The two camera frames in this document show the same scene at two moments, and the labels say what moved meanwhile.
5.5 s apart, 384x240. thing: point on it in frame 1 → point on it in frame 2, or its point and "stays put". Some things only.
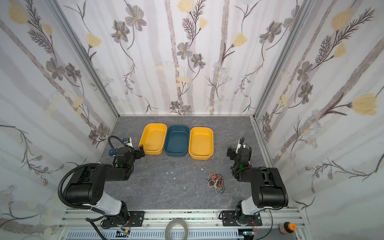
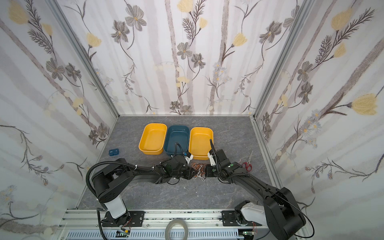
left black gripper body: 139,151 → 186,169
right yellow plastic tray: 201,143 stays put
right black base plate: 229,218 stays put
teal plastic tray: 177,140 stays put
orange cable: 215,179 → 201,168
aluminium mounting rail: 202,225 stays put
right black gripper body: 241,150 → 211,170
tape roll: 172,222 stays put
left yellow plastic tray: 153,138 stays put
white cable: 212,182 → 202,179
